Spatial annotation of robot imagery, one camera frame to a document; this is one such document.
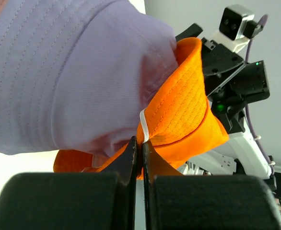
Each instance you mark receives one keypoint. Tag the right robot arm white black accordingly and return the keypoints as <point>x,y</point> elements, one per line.
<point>244,156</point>

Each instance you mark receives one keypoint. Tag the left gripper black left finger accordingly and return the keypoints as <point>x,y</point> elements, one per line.
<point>73,201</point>

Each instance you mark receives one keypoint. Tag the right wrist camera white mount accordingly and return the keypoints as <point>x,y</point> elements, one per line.
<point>238,27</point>

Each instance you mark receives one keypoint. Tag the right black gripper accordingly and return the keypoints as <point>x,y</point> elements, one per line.
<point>208,66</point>

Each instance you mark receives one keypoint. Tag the purple bucket hat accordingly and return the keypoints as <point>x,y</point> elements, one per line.
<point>37,38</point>

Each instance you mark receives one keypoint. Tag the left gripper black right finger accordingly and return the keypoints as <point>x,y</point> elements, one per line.
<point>174,201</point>

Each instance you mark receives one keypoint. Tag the red hat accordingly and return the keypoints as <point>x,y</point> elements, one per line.
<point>179,115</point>

